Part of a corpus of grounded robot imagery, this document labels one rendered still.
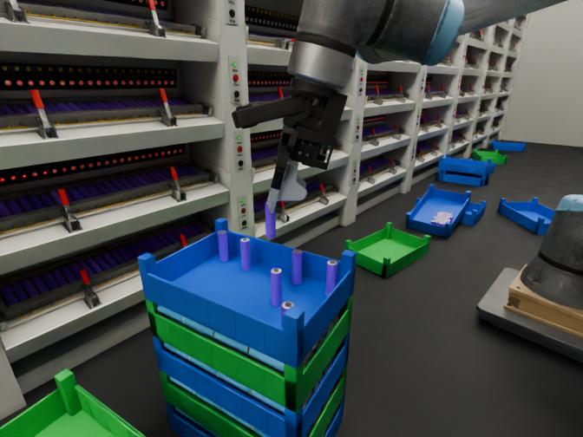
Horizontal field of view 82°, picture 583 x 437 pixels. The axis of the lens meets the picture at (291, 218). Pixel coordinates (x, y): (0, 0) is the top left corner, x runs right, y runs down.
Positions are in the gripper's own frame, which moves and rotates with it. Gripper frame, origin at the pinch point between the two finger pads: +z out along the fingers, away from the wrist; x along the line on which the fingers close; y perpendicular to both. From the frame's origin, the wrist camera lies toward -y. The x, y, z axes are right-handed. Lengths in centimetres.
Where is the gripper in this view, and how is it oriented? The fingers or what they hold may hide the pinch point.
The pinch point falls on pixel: (269, 202)
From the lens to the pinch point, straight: 57.4
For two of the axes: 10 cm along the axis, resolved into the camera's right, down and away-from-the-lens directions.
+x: 0.2, -3.8, 9.3
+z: -2.6, 8.9, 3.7
